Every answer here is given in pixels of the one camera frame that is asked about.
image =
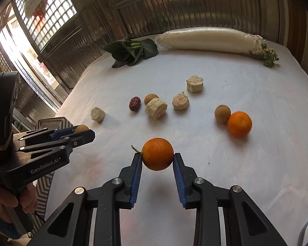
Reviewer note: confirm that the glass block window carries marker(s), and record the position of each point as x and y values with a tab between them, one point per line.
48	7

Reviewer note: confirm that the striped cardboard tray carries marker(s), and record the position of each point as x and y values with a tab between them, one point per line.
45	192

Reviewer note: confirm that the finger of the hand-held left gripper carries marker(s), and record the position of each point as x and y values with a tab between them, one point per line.
61	132
82	138

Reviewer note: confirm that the brown longan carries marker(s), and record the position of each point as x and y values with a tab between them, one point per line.
222	113
151	98
81	128

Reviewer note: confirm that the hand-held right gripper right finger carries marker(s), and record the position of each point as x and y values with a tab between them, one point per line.
179	178

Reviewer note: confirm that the white tablecloth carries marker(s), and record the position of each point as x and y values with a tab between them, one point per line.
246	171

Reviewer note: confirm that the orange with stem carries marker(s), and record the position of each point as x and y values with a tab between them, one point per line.
157	154

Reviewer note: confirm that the wrapped white daikon radish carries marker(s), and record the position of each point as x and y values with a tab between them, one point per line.
208	39

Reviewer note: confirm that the beige crumbly round cake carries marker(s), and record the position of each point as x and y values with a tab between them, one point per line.
181	102
97	114
195	83
156	109

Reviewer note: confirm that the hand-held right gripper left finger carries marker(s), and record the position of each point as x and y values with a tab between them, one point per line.
136	176

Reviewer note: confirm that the person's left hand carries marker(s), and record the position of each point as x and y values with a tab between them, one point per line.
0	201

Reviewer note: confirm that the red date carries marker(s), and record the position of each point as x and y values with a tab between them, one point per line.
134	104

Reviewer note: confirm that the green bok choy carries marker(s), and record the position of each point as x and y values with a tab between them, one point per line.
141	48

